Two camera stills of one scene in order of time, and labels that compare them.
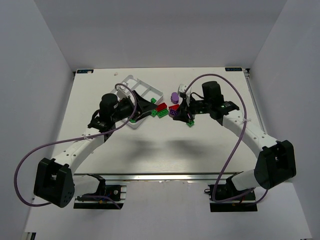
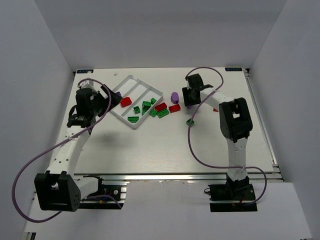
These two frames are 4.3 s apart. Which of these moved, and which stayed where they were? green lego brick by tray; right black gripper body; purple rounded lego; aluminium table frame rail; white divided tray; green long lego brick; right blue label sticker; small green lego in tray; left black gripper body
Moved: left black gripper body; right black gripper body
Stayed: aluminium table frame rail; small green lego in tray; green lego brick by tray; green long lego brick; right blue label sticker; purple rounded lego; white divided tray
